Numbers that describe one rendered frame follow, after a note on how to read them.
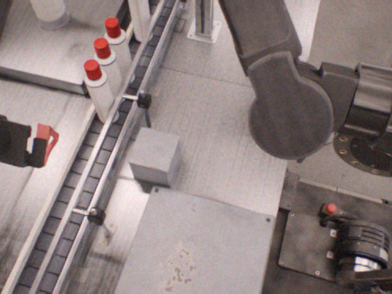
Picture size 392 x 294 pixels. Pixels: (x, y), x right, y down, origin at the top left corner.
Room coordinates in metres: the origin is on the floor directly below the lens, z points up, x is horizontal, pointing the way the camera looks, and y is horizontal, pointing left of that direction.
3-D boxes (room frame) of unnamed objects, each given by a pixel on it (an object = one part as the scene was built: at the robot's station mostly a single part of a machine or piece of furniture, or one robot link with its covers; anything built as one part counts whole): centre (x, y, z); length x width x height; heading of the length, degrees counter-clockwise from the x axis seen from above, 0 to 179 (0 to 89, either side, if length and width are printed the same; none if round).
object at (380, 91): (0.22, -0.19, 1.45); 0.09 x 0.08 x 0.12; 161
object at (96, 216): (0.30, 0.23, 0.91); 0.07 x 0.03 x 0.16; 73
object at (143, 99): (0.59, 0.14, 0.91); 0.07 x 0.03 x 0.16; 73
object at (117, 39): (0.71, 0.18, 0.98); 0.05 x 0.05 x 0.20
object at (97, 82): (0.59, 0.22, 0.98); 0.05 x 0.05 x 0.20
